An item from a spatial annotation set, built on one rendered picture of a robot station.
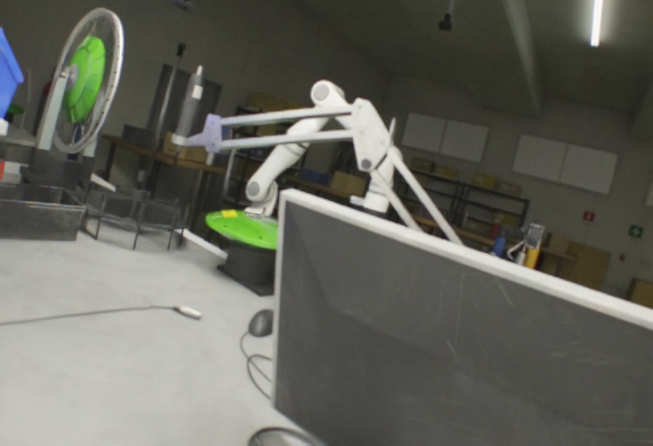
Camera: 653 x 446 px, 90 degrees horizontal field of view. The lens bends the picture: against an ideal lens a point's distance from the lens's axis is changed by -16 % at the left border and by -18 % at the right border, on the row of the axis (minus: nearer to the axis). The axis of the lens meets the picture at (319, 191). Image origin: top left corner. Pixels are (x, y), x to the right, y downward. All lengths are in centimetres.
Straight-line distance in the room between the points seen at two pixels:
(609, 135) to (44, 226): 975
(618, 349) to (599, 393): 3
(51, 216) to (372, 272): 92
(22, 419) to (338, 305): 40
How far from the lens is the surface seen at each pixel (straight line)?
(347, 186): 573
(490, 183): 926
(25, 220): 111
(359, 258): 33
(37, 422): 56
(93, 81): 140
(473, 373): 30
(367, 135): 82
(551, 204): 961
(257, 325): 82
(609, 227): 963
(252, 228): 102
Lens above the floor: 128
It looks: 4 degrees down
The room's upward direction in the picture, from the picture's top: 15 degrees clockwise
